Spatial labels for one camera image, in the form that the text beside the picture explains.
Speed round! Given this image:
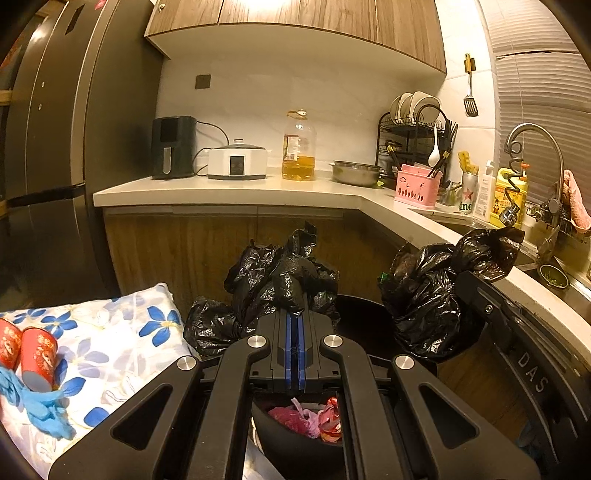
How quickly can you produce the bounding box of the blue glove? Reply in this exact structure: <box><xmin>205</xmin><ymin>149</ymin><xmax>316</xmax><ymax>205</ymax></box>
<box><xmin>0</xmin><ymin>367</ymin><xmax>77</xmax><ymax>440</ymax></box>

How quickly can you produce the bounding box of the hanging metal spatula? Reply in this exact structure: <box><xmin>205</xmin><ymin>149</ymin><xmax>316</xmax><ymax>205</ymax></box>
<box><xmin>463</xmin><ymin>53</ymin><xmax>478</xmax><ymax>117</ymax></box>

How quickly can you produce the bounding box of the cooking oil bottle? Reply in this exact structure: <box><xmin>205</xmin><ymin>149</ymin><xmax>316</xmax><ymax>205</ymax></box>
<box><xmin>281</xmin><ymin>109</ymin><xmax>318</xmax><ymax>182</ymax></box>

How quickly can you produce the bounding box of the white window blind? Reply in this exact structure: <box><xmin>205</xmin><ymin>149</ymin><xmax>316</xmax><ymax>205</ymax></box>
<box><xmin>478</xmin><ymin>0</ymin><xmax>591</xmax><ymax>222</ymax></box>

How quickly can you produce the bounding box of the wooden upper cabinet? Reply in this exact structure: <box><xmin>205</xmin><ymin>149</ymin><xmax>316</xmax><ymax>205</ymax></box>
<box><xmin>144</xmin><ymin>0</ymin><xmax>448</xmax><ymax>75</ymax></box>

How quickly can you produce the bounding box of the metal sink strainer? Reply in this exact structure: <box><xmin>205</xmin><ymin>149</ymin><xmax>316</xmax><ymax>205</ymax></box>
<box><xmin>538</xmin><ymin>264</ymin><xmax>568</xmax><ymax>289</ymax></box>

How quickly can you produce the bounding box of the black dish rack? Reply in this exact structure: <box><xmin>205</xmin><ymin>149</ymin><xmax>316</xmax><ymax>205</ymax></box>
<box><xmin>376</xmin><ymin>104</ymin><xmax>458</xmax><ymax>185</ymax></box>

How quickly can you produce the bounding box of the orange-red plastic bag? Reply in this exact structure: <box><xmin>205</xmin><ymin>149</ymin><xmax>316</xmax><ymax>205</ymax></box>
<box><xmin>318</xmin><ymin>397</ymin><xmax>345</xmax><ymax>441</ymax></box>

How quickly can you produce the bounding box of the pink plastic bag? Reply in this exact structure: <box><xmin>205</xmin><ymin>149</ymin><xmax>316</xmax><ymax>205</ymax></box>
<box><xmin>268</xmin><ymin>398</ymin><xmax>321</xmax><ymax>437</ymax></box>

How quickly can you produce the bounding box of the white spoon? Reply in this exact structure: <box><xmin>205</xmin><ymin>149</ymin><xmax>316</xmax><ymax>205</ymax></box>
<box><xmin>428</xmin><ymin>122</ymin><xmax>441</xmax><ymax>167</ymax></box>

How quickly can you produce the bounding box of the steel basin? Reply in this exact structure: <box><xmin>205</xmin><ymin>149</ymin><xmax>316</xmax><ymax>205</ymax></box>
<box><xmin>329</xmin><ymin>160</ymin><xmax>385</xmax><ymax>188</ymax></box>

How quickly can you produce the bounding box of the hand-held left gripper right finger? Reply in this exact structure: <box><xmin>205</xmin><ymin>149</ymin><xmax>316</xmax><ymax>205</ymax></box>
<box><xmin>298</xmin><ymin>310</ymin><xmax>541</xmax><ymax>480</ymax></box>

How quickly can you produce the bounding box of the black air fryer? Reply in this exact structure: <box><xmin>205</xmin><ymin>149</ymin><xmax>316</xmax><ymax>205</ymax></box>
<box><xmin>151</xmin><ymin>116</ymin><xmax>197</xmax><ymax>181</ymax></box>

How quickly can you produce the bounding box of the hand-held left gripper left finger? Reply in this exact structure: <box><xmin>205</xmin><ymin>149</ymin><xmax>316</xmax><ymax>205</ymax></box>
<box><xmin>48</xmin><ymin>310</ymin><xmax>298</xmax><ymax>480</ymax></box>

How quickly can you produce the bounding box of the wooden lower cabinet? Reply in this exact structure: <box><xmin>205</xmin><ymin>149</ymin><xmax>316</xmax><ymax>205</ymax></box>
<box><xmin>102</xmin><ymin>205</ymin><xmax>541</xmax><ymax>416</ymax></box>

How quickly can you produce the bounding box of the steel kitchen sink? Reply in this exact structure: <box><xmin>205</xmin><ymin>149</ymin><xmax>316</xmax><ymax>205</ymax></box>
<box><xmin>512</xmin><ymin>222</ymin><xmax>591</xmax><ymax>324</ymax></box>

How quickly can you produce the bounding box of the steel kitchen faucet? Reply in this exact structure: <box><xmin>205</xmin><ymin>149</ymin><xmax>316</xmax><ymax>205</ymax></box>
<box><xmin>503</xmin><ymin>122</ymin><xmax>566</xmax><ymax>217</ymax></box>

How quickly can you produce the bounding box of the beer can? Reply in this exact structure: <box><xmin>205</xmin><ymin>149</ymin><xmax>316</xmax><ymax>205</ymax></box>
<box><xmin>459</xmin><ymin>172</ymin><xmax>478</xmax><ymax>215</ymax></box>

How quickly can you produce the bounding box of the red paper cup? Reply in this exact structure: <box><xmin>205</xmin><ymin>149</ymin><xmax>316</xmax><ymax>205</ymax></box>
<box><xmin>21</xmin><ymin>327</ymin><xmax>59</xmax><ymax>392</ymax></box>
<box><xmin>0</xmin><ymin>318</ymin><xmax>21</xmax><ymax>370</ymax></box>

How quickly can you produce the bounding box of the blue floral tablecloth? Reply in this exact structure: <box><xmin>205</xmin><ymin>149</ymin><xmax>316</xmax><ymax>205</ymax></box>
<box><xmin>0</xmin><ymin>282</ymin><xmax>195</xmax><ymax>480</ymax></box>

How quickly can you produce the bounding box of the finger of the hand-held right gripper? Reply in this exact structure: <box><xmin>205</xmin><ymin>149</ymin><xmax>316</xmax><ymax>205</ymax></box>
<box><xmin>455</xmin><ymin>271</ymin><xmax>515</xmax><ymax>335</ymax></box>

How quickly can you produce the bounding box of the yellow detergent bottle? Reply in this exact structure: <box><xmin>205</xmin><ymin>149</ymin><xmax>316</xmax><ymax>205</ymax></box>
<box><xmin>489</xmin><ymin>167</ymin><xmax>529</xmax><ymax>229</ymax></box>

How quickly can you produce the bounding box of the black trash bin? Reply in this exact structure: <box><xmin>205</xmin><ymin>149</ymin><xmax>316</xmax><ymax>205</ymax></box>
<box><xmin>252</xmin><ymin>294</ymin><xmax>439</xmax><ymax>469</ymax></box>

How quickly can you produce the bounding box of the pink utensil holder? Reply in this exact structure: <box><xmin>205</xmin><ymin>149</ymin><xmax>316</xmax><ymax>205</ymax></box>
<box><xmin>394</xmin><ymin>164</ymin><xmax>443</xmax><ymax>209</ymax></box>

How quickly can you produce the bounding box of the white stone countertop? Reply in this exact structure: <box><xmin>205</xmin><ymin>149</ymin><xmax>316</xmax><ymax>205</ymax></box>
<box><xmin>92</xmin><ymin>173</ymin><xmax>591</xmax><ymax>365</ymax></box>

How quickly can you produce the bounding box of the white plastic bottle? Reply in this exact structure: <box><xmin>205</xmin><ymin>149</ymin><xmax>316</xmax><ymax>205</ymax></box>
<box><xmin>472</xmin><ymin>161</ymin><xmax>497</xmax><ymax>220</ymax></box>

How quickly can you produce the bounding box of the white electric cooker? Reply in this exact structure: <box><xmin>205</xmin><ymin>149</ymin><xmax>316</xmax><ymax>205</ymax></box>
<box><xmin>207</xmin><ymin>138</ymin><xmax>269</xmax><ymax>181</ymax></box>

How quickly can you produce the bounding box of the dark grey refrigerator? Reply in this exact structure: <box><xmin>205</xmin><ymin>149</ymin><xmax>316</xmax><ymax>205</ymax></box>
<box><xmin>0</xmin><ymin>0</ymin><xmax>164</xmax><ymax>296</ymax></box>

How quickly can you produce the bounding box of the wooden cabinet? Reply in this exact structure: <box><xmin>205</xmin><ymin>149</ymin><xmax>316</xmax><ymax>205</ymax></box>
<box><xmin>102</xmin><ymin>205</ymin><xmax>541</xmax><ymax>416</ymax></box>
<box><xmin>144</xmin><ymin>0</ymin><xmax>448</xmax><ymax>75</ymax></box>

